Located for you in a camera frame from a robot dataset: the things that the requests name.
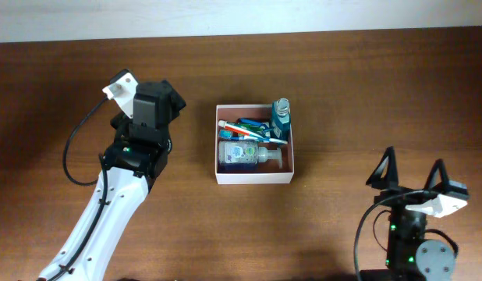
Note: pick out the teal Listerine mouthwash bottle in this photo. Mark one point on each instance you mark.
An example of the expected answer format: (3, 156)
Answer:
(280, 119)

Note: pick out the white open cardboard box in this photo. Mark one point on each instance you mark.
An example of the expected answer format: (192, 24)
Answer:
(265, 173)

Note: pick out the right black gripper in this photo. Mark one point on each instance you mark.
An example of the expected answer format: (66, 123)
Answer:
(390, 179)

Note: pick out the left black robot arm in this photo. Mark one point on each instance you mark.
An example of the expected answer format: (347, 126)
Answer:
(129, 168)

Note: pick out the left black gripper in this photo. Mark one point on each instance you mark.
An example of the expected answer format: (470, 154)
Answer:
(177, 101)

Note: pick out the dark blue Dettol foam bottle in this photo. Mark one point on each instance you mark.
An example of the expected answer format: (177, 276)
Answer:
(246, 155)

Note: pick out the blue white toothbrush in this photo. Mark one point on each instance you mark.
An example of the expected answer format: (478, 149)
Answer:
(229, 135)

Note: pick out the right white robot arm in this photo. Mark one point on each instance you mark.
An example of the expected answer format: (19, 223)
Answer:
(413, 251)

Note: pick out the blue razor comb handle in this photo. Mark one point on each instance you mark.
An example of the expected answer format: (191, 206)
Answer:
(264, 126)

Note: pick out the teal toothpaste tube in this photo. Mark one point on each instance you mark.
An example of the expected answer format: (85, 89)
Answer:
(240, 130)

